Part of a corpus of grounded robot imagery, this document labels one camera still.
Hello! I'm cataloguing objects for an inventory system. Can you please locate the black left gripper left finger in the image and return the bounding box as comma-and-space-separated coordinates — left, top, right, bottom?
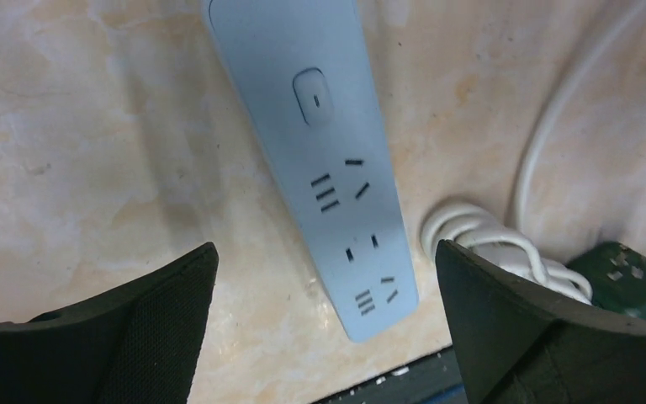
0, 242, 219, 403

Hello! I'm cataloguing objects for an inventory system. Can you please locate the white coiled power cable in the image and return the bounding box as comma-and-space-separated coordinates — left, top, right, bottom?
420, 0, 646, 306

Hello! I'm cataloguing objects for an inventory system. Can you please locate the dark green cube socket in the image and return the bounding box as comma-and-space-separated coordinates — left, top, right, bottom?
566, 242, 646, 320

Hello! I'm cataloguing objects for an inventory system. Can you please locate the light blue power strip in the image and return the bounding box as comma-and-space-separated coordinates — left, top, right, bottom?
202, 1, 419, 343

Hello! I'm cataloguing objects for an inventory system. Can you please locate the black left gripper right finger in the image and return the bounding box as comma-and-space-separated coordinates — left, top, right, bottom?
436, 241, 646, 403

